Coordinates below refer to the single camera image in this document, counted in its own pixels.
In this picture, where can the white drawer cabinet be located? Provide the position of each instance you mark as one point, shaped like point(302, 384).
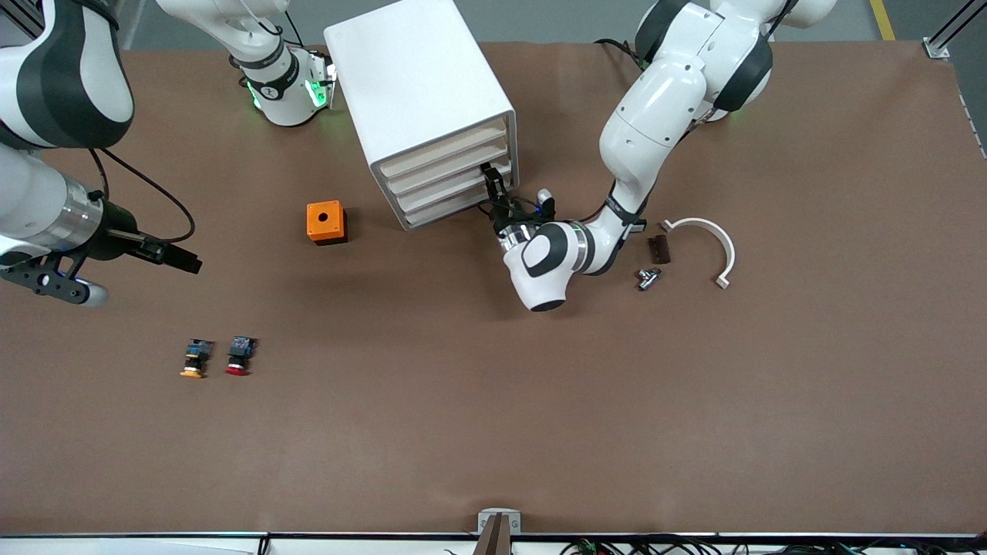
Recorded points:
point(409, 77)

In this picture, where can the red push button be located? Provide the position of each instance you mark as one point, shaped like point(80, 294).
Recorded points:
point(240, 354)

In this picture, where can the yellow push button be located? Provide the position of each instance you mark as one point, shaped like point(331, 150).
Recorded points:
point(197, 356)

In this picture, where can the white curved bracket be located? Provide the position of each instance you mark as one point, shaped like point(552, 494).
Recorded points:
point(698, 223)

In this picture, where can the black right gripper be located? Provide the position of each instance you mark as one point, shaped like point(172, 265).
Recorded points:
point(117, 232)

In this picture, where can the small metal fitting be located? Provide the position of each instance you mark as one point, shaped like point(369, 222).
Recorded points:
point(648, 279)

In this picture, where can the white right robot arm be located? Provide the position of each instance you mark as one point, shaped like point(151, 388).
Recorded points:
point(46, 77)

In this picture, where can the orange button box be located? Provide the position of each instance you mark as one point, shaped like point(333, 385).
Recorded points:
point(324, 220)

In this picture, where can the aluminium frame post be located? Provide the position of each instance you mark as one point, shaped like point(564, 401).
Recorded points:
point(937, 48)

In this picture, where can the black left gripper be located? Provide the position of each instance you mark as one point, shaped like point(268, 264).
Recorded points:
point(505, 221)

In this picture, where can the brown camera post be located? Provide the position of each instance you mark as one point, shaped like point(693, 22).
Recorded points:
point(495, 539)

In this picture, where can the brown terminal block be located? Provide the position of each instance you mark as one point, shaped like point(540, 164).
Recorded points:
point(659, 250)

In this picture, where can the grey metal mount bracket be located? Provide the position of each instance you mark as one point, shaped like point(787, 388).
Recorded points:
point(484, 518)

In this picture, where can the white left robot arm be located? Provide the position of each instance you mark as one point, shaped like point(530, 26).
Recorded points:
point(663, 108)

